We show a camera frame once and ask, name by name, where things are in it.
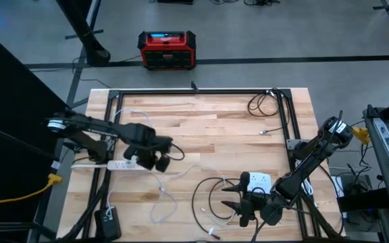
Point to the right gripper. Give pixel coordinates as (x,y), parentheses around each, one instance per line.
(260,200)

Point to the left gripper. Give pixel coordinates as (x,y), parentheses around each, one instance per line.
(147,158)

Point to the white square power hub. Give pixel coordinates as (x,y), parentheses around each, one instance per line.
(262,180)

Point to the black power bank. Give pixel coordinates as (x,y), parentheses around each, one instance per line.
(108,227)

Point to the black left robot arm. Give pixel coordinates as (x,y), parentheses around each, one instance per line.
(113,130)

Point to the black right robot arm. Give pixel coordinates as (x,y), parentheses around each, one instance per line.
(311,162)

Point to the white floor power strip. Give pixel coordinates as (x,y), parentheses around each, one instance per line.
(338,187)

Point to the red portable power station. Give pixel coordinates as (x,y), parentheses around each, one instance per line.
(167,50)

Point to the yellow plug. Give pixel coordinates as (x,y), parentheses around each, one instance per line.
(362,135)

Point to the large black panel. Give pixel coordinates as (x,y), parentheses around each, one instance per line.
(12,118)

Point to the grey power strip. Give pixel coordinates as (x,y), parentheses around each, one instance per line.
(387,141)

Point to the black box on floor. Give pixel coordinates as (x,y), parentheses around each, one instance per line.
(174,1)

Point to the black aluminium table frame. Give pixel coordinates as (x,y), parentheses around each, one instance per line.
(198,91)

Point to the small black frame clamp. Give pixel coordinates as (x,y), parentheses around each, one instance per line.
(194,87)

